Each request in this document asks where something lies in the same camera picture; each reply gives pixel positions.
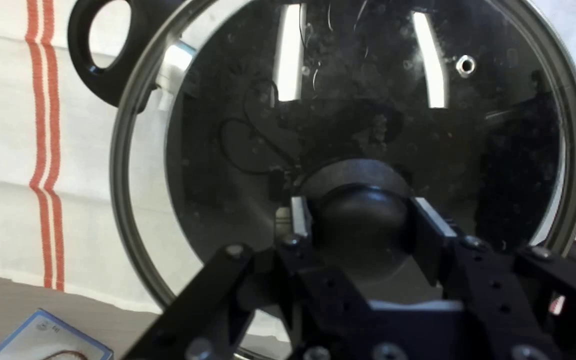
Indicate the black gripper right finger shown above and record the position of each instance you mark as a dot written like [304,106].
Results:
[514,307]

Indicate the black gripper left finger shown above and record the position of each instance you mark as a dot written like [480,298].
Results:
[301,300]

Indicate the glass lid with black knob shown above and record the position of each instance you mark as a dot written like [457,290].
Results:
[235,100]

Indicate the black cooking pot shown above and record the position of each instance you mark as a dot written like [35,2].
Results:
[101,81]

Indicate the blue and white carton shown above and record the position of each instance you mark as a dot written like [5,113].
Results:
[41,337]

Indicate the white towel with red stripes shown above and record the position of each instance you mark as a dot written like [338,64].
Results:
[9,100]

